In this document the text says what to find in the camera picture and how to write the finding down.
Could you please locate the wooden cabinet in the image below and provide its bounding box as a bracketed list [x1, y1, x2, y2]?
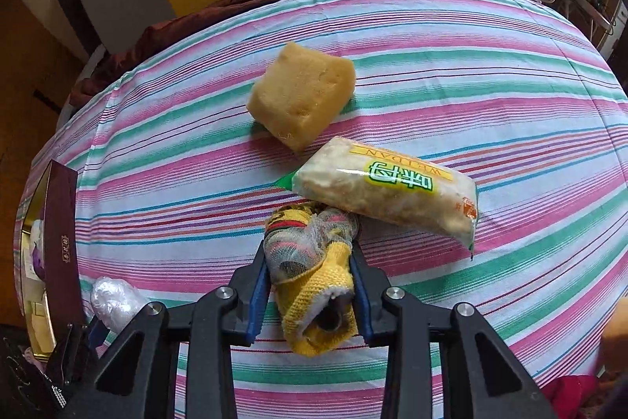
[0, 0, 99, 204]

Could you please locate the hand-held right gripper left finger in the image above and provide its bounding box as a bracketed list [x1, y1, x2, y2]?
[81, 245, 270, 419]

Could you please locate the yellow sponge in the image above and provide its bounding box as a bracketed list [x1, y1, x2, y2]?
[246, 41, 356, 154]

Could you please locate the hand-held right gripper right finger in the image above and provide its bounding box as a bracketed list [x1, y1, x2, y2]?
[347, 245, 560, 419]

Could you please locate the clear plastic bag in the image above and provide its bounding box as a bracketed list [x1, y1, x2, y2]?
[89, 276, 153, 334]

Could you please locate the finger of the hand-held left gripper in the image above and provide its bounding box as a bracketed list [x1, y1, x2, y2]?
[44, 323, 106, 409]

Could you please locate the orange soft object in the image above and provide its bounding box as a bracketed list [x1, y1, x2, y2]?
[601, 301, 628, 373]

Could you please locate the yellow knitted sock bundle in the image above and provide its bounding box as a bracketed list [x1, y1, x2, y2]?
[264, 200, 360, 358]

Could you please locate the striped bedsheet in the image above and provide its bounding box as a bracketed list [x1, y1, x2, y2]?
[15, 0, 628, 419]

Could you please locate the green-ended snack packet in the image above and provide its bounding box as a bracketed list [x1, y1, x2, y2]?
[277, 135, 479, 259]

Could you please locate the red cloth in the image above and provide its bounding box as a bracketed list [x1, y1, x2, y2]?
[542, 375, 602, 419]

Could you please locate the maroon box with gold interior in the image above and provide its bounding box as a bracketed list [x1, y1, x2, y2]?
[14, 160, 89, 353]

